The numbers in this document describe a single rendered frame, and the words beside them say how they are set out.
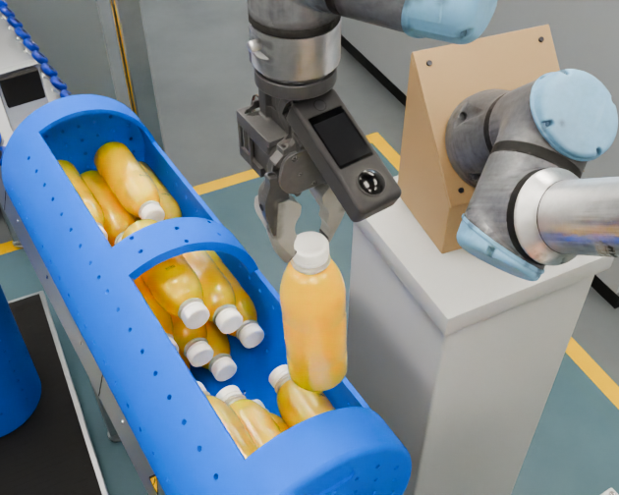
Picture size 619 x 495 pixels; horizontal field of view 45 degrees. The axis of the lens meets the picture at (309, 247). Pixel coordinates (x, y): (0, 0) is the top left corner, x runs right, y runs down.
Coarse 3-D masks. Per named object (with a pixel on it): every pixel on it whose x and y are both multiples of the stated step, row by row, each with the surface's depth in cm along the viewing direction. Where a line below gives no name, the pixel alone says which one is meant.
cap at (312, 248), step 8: (304, 232) 77; (312, 232) 77; (296, 240) 76; (304, 240) 76; (312, 240) 76; (320, 240) 76; (296, 248) 75; (304, 248) 76; (312, 248) 75; (320, 248) 75; (328, 248) 76; (296, 256) 75; (304, 256) 75; (312, 256) 75; (320, 256) 75; (304, 264) 75; (312, 264) 75; (320, 264) 76
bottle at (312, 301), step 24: (288, 264) 79; (288, 288) 78; (312, 288) 77; (336, 288) 78; (288, 312) 80; (312, 312) 78; (336, 312) 79; (288, 336) 83; (312, 336) 80; (336, 336) 82; (288, 360) 87; (312, 360) 83; (336, 360) 85; (312, 384) 86; (336, 384) 87
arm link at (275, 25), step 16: (256, 0) 57; (272, 0) 56; (288, 0) 56; (304, 0) 56; (320, 0) 54; (256, 16) 58; (272, 16) 57; (288, 16) 57; (304, 16) 57; (320, 16) 57; (336, 16) 59; (272, 32) 58; (288, 32) 58; (304, 32) 58; (320, 32) 58
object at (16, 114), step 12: (0, 72) 170; (12, 72) 171; (24, 72) 171; (36, 72) 172; (0, 84) 170; (12, 84) 171; (24, 84) 172; (36, 84) 174; (0, 96) 174; (12, 96) 172; (24, 96) 174; (36, 96) 176; (12, 108) 176; (24, 108) 177; (36, 108) 179; (12, 120) 178
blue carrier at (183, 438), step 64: (64, 128) 138; (128, 128) 146; (64, 192) 120; (192, 192) 134; (64, 256) 115; (128, 256) 107; (128, 320) 102; (128, 384) 100; (192, 384) 92; (256, 384) 121; (192, 448) 89; (320, 448) 84; (384, 448) 88
